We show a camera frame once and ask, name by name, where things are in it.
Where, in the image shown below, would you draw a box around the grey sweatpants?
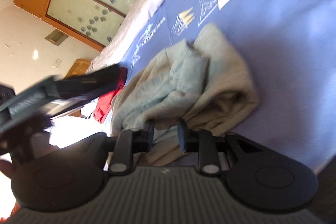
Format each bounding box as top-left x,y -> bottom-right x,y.
111,23 -> 259,166

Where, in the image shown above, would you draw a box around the red folded garment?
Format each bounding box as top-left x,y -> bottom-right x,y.
93,67 -> 127,124

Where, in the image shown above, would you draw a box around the wooden headboard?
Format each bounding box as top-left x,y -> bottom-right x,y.
64,59 -> 91,79

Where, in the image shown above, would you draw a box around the blue patterned bed sheet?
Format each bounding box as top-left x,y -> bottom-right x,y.
121,0 -> 335,172

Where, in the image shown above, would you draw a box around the white wall switch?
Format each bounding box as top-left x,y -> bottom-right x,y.
52,59 -> 62,69

